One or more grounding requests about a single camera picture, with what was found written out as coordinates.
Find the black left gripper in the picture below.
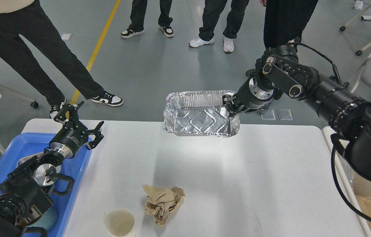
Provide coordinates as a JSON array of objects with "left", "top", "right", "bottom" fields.
[{"left": 49, "top": 101, "right": 104, "bottom": 159}]

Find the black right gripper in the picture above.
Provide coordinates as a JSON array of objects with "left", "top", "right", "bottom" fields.
[{"left": 222, "top": 76, "right": 275, "bottom": 117}]

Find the crushed clear plastic bottle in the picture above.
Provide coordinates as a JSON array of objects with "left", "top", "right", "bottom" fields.
[{"left": 163, "top": 90, "right": 240, "bottom": 138}]

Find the stainless steel rectangular tray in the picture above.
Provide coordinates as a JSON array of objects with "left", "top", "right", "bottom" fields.
[{"left": 17, "top": 152, "right": 44, "bottom": 167}]

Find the blue-green mug yellow inside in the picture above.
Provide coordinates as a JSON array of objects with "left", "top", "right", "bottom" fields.
[{"left": 29, "top": 206, "right": 59, "bottom": 231}]

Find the white paper cup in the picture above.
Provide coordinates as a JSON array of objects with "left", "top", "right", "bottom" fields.
[{"left": 103, "top": 208, "right": 137, "bottom": 237}]

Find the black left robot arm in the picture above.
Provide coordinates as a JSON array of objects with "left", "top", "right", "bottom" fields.
[{"left": 0, "top": 103, "right": 104, "bottom": 237}]

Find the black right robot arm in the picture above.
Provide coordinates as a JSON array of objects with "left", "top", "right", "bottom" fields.
[{"left": 222, "top": 42, "right": 371, "bottom": 222}]

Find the blue plastic tray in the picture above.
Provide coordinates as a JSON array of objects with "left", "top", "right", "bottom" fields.
[{"left": 0, "top": 133, "right": 92, "bottom": 237}]

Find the person with white sneakers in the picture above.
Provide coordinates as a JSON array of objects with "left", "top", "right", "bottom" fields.
[{"left": 189, "top": 0, "right": 250, "bottom": 54}]

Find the person with grey sneakers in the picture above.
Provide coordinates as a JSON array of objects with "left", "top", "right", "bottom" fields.
[{"left": 260, "top": 0, "right": 318, "bottom": 48}]

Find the person in cream top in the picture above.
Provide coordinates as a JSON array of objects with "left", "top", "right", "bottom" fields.
[{"left": 0, "top": 0, "right": 124, "bottom": 119}]

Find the person with black-white sneakers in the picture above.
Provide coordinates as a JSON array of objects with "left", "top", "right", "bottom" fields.
[{"left": 120, "top": 0, "right": 174, "bottom": 39}]

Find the white plastic bin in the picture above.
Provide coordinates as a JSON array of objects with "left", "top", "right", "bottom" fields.
[{"left": 321, "top": 126, "right": 371, "bottom": 237}]

